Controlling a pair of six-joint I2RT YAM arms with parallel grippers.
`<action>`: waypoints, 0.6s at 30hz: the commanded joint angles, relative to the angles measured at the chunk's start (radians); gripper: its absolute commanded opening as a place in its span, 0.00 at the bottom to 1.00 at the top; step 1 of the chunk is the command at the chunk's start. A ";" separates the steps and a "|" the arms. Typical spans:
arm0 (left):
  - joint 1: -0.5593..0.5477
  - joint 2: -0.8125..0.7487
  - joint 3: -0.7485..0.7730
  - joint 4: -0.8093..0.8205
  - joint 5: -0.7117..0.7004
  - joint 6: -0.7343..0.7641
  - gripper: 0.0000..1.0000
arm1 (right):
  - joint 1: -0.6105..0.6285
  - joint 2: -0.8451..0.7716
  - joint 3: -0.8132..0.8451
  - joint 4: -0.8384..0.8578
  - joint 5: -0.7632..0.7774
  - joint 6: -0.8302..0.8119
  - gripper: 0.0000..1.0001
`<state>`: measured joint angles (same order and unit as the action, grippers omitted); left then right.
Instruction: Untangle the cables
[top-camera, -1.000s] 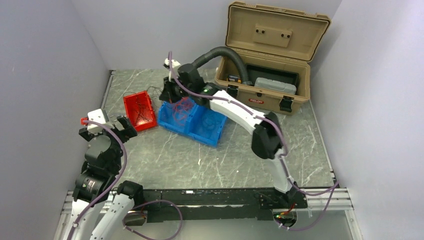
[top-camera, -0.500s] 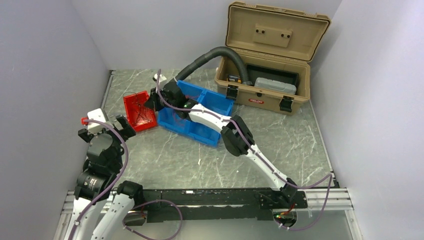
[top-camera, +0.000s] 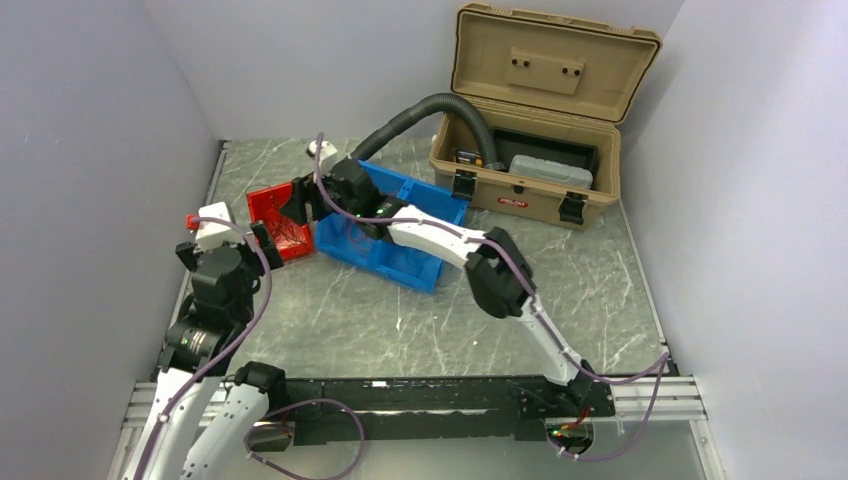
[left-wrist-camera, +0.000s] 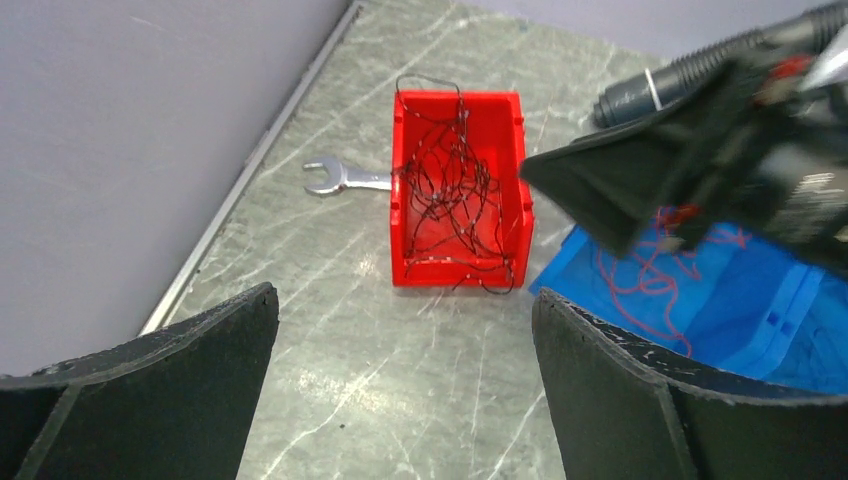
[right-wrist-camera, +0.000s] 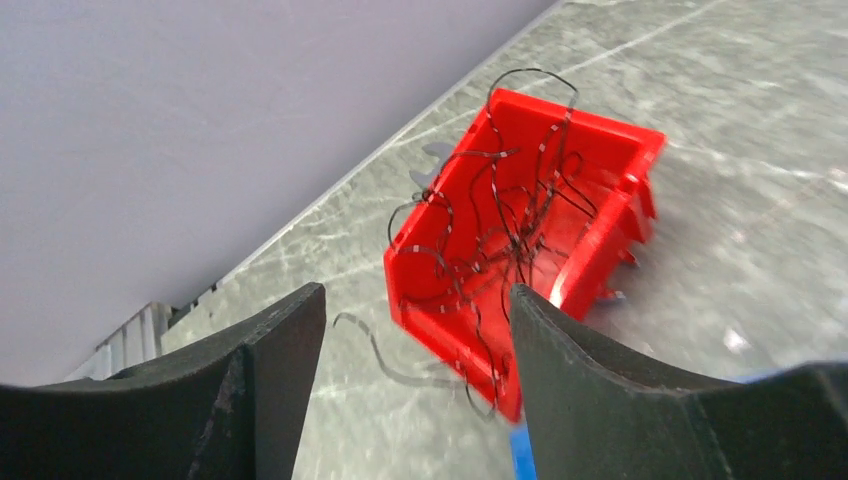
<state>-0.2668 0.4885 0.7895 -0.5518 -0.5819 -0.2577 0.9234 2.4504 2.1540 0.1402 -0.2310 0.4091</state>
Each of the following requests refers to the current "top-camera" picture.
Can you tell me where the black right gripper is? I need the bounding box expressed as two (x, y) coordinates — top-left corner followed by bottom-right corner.
(280, 162), (362, 226)

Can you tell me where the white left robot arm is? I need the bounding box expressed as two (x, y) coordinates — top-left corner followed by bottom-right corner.
(123, 216), (289, 479)

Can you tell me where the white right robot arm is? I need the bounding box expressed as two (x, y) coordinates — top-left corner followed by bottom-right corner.
(279, 158), (593, 415)

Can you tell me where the red plastic bin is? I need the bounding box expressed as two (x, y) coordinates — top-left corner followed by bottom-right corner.
(246, 183), (315, 261)

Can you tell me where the blue two-compartment plastic bin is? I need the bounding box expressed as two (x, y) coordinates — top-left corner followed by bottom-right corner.
(314, 162), (469, 294)

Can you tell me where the black tray in toolbox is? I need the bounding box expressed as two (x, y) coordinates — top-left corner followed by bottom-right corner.
(492, 128), (600, 174)

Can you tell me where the grey plastic organizer case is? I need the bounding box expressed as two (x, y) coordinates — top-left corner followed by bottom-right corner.
(509, 155), (594, 189)

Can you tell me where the tan plastic toolbox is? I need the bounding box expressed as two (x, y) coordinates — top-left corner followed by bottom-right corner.
(429, 3), (662, 230)

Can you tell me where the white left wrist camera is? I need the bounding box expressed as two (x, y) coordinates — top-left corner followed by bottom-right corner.
(185, 202), (242, 252)

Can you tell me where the grey corrugated hose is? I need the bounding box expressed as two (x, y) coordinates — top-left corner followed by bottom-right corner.
(351, 91), (499, 174)

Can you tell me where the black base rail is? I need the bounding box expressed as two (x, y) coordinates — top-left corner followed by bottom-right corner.
(260, 375), (616, 446)

